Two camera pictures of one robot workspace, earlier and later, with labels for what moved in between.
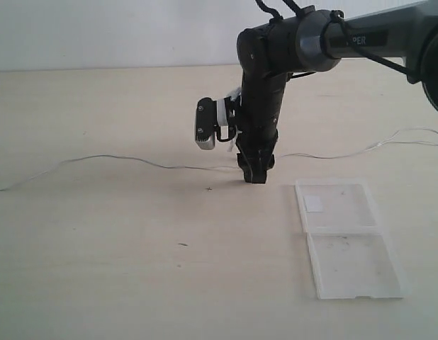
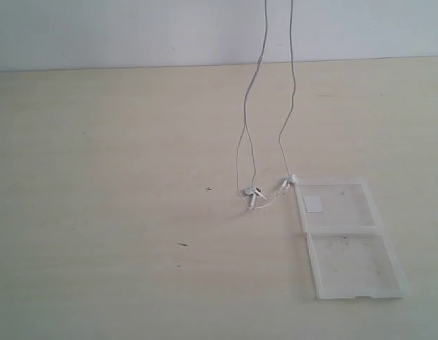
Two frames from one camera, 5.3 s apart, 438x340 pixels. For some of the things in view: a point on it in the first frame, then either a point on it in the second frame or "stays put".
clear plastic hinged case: [351, 256] stays put
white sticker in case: [313, 203] stays put
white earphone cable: [383, 142] → [244, 174]
